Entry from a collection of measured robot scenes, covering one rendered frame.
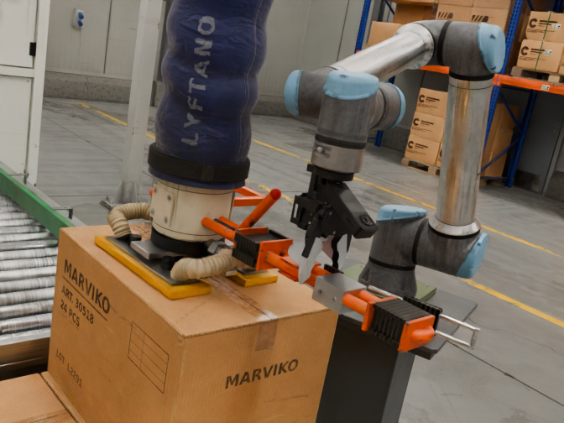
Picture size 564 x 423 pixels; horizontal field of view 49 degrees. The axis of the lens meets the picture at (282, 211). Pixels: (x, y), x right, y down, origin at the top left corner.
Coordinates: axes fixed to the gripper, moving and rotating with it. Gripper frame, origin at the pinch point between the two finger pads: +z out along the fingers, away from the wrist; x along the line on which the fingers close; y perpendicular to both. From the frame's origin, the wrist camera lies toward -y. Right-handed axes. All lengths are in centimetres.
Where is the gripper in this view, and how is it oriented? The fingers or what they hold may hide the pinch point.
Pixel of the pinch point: (321, 277)
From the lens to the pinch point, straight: 115.1
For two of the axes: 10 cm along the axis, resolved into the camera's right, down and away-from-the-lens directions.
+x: -7.4, 0.4, -6.7
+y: -6.5, -3.1, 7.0
